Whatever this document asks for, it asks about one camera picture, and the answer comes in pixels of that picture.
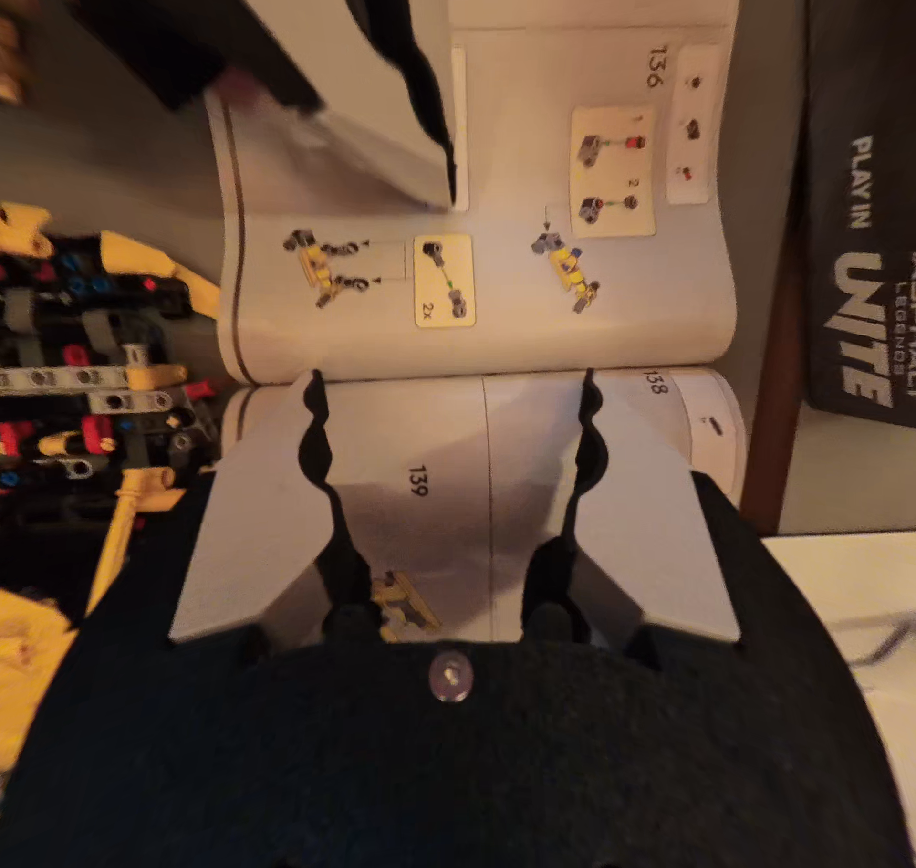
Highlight yellow brick car model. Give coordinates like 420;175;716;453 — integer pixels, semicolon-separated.
0;202;223;776

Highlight dark car set box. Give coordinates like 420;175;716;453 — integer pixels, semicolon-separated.
805;0;916;429

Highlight building instruction booklet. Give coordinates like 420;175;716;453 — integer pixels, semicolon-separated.
204;0;749;647

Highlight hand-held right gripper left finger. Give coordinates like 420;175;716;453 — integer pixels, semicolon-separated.
168;370;382;646

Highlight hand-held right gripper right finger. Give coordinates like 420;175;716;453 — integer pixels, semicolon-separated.
521;368;743;647

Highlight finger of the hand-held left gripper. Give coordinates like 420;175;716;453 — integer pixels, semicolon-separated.
206;0;460;212

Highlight white document stand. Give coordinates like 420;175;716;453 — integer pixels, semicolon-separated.
759;532;916;812

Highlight grey desk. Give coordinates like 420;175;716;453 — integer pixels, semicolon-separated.
0;91;916;547

